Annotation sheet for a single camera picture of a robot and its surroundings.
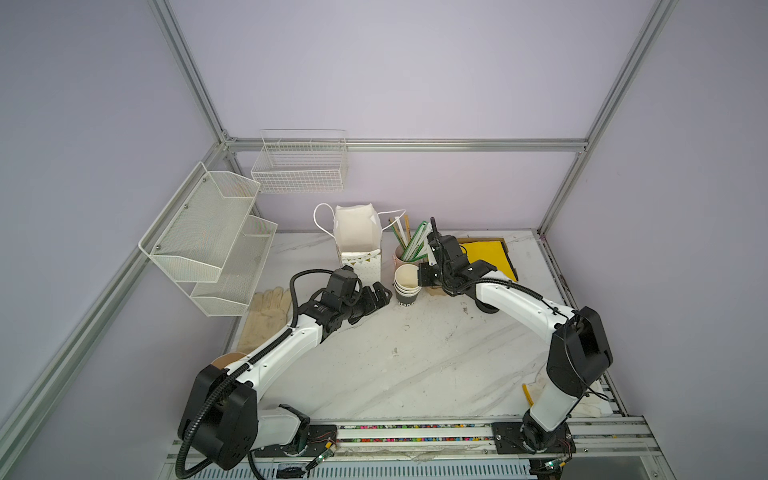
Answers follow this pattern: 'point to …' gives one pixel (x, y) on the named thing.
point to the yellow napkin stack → (493, 252)
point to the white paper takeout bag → (358, 231)
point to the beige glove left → (266, 317)
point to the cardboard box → (490, 239)
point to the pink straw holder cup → (398, 261)
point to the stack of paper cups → (406, 283)
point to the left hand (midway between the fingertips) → (381, 301)
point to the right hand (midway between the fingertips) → (416, 270)
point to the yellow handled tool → (527, 395)
